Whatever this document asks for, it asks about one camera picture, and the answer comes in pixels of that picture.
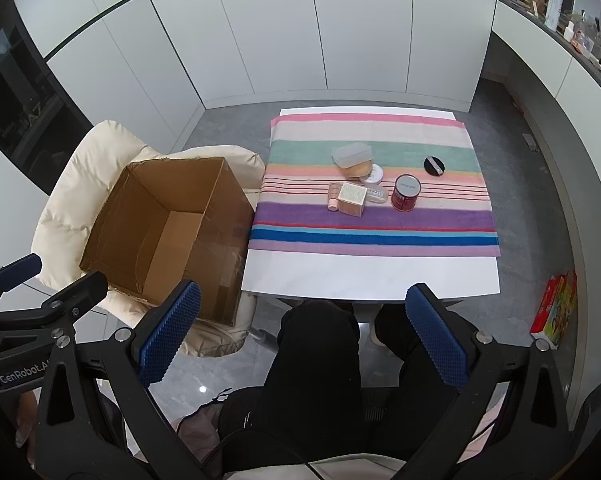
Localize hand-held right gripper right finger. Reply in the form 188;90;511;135
400;282;573;480

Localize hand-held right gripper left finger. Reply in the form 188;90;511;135
36;280;204;480

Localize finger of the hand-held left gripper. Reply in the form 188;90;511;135
0;253;43;313
34;271;109;334

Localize brown cardboard box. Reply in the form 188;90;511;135
79;156;255;328

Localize person's left hand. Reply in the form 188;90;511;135
14;392;40;449

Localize person's right leg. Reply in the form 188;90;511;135
370;305;481;461

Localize person's leg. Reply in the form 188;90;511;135
370;305;481;461
220;300;362;476

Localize pale pink cloth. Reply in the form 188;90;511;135
173;400;226;463

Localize colourful flat box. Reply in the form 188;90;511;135
530;270;578;348

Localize person's left leg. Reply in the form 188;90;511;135
220;300;362;476

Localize red round can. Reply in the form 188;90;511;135
391;174;422;213

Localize black glass cabinet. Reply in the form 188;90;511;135
0;22;95;196

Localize small beige cube box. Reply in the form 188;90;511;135
336;182;368;218

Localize striped multicolour cloth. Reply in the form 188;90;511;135
248;112;501;258

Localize tan powder puff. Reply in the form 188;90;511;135
344;159;376;182

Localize translucent plastic box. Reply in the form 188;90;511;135
331;143;373;168

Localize white counter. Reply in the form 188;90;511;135
489;0;601;411

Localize clear glass containers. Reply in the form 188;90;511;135
563;10;601;76

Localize tall white bottle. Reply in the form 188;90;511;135
545;0;565;31

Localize white wall cabinet doors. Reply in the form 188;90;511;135
9;0;501;147

